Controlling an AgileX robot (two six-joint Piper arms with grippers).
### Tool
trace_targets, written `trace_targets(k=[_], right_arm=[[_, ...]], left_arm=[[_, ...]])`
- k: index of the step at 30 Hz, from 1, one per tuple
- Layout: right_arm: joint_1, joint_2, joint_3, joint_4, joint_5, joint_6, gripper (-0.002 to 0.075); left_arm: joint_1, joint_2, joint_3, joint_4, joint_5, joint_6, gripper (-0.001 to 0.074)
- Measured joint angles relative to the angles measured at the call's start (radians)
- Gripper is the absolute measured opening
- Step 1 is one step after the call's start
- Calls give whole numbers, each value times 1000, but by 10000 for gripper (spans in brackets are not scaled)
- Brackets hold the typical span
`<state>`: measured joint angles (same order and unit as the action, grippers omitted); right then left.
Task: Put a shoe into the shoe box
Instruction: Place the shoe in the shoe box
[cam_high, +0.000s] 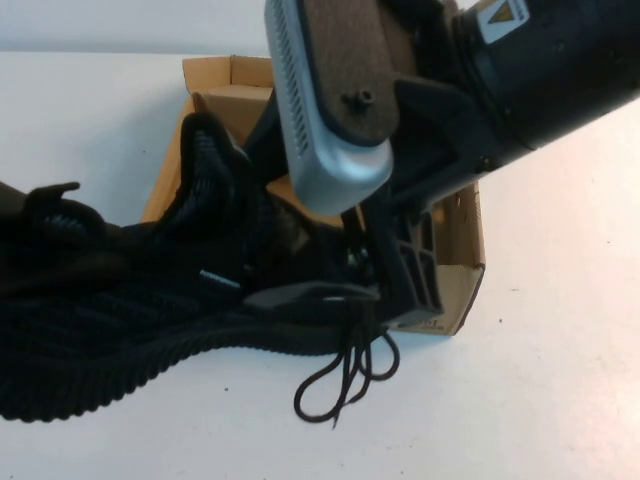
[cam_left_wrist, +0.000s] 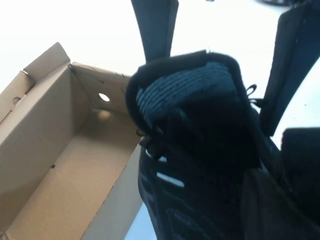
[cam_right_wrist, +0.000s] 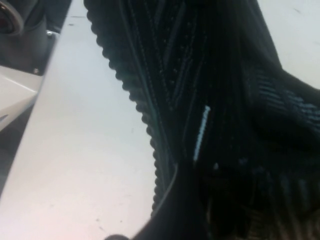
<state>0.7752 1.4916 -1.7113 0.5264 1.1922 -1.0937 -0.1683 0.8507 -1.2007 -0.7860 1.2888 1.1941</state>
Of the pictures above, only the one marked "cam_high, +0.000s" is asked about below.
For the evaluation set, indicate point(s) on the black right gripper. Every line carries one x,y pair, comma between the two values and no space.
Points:
435,140

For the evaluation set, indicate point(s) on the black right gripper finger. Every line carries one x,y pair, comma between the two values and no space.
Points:
265,135
400,300

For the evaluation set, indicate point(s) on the black knit sneaker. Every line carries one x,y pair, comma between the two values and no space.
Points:
125,325

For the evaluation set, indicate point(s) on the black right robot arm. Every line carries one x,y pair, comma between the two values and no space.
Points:
550,75

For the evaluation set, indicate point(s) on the brown cardboard shoe box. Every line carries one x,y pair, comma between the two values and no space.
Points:
462,295

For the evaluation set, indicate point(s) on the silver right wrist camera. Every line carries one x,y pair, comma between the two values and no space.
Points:
345,75

